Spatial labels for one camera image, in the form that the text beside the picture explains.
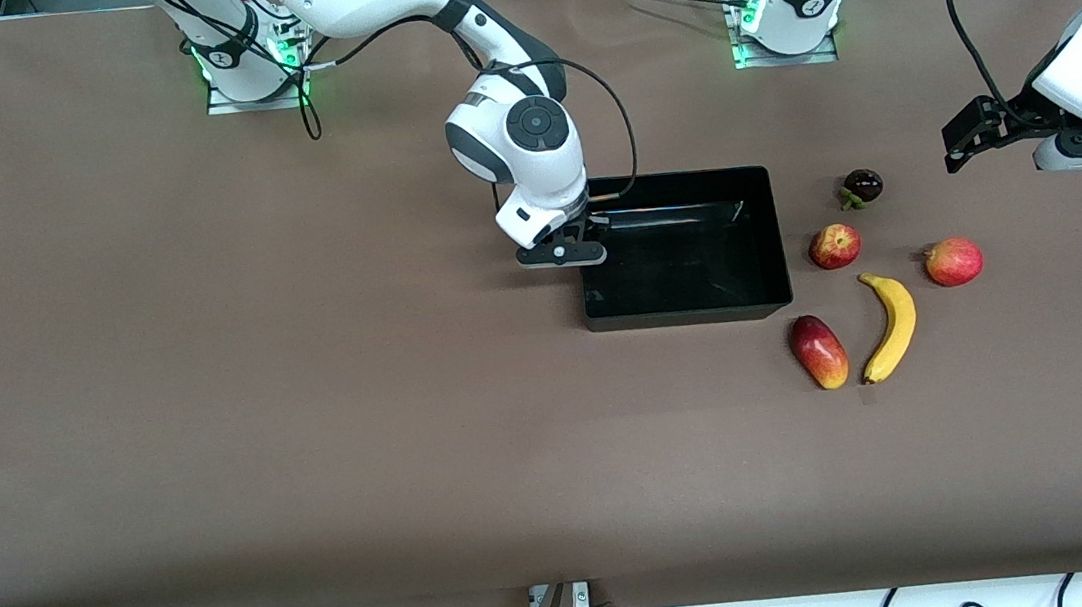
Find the dark mangosteen with green calyx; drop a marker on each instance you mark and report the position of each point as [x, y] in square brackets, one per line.
[863, 185]

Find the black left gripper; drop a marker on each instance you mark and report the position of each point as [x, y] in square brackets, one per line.
[1024, 114]

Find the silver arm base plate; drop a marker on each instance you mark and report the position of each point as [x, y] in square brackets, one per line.
[224, 106]
[782, 60]

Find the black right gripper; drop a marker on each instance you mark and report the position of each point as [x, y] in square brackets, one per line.
[582, 230]

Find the red apple right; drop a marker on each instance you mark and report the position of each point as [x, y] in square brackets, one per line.
[955, 262]

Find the red yellow mango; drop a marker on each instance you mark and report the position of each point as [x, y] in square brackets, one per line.
[820, 353]

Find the yellow banana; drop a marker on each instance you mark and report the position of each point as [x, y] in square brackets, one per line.
[898, 321]

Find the black plastic box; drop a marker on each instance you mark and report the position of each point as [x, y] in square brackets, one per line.
[698, 267]

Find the silver table edge bracket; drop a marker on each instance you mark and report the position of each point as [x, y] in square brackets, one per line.
[582, 596]

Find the red yellow streaked apple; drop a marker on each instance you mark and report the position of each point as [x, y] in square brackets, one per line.
[835, 247]

